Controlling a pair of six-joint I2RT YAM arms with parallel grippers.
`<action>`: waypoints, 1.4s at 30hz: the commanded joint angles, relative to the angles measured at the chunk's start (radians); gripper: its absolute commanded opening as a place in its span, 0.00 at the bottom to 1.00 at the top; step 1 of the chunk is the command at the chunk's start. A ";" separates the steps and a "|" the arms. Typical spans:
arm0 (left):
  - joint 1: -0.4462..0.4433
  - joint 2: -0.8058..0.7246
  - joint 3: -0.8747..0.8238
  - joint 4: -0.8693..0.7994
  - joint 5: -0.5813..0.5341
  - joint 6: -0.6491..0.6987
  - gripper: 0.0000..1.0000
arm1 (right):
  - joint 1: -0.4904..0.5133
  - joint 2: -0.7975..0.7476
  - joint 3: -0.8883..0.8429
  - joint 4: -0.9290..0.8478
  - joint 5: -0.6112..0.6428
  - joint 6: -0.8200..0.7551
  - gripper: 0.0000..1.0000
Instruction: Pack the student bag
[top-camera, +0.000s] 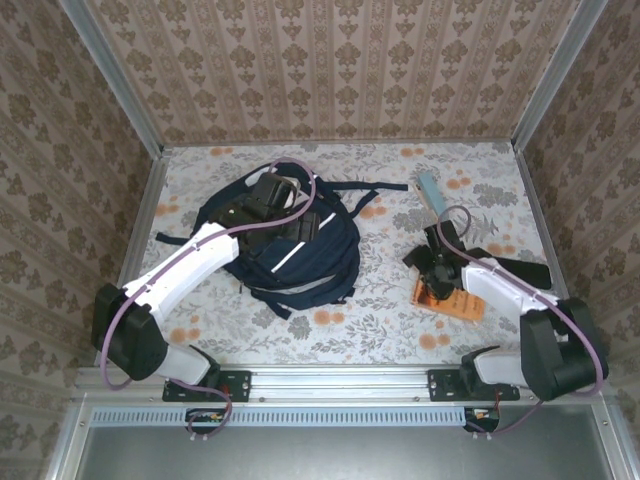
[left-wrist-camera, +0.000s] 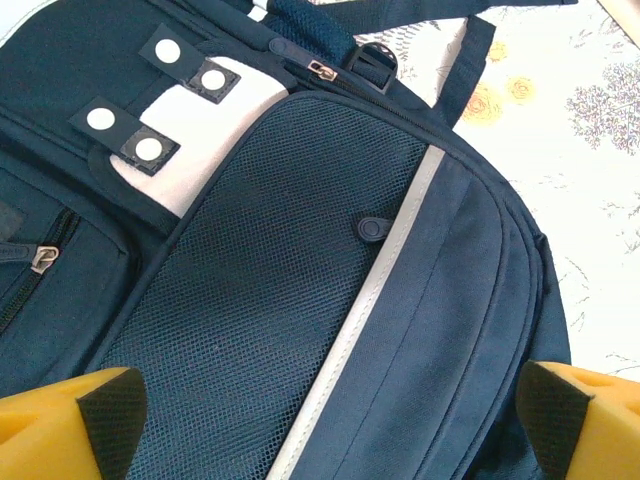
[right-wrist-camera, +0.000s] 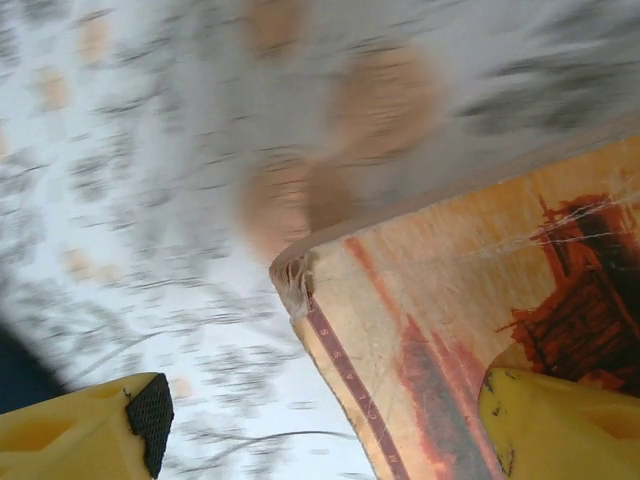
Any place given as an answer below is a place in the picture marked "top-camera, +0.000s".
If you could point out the orange book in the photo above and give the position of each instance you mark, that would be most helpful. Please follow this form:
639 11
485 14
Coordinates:
467 307

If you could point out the light blue book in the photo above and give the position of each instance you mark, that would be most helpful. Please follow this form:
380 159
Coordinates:
431 192

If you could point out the navy blue backpack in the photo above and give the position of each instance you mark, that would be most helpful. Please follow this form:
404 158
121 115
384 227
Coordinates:
310 270

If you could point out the black pencil case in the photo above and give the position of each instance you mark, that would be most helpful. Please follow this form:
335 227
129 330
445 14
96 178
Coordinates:
530 275

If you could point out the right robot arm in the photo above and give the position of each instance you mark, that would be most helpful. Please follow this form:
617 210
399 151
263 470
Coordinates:
550 350

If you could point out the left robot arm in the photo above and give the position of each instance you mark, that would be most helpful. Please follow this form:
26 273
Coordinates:
190 255

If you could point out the floral table cover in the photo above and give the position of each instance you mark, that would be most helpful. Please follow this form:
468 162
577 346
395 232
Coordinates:
350 340

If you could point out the grey metal panel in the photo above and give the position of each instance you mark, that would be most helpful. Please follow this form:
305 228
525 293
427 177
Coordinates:
350 455

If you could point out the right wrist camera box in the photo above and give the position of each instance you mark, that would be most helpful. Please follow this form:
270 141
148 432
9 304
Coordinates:
441 236

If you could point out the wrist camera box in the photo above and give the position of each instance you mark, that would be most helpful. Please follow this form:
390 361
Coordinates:
441 236
272 190

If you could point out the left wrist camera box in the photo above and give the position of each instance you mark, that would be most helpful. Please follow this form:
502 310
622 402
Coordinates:
272 190

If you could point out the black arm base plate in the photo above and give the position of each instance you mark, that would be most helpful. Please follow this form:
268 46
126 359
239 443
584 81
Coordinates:
240 385
440 385

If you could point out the aluminium table side rail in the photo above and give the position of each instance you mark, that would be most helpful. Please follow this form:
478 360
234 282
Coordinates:
534 200

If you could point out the aluminium front rail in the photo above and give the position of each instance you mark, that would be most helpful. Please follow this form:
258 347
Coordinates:
340 382

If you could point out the aluminium frame post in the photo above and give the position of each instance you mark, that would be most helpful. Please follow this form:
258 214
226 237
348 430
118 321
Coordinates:
112 70
557 70

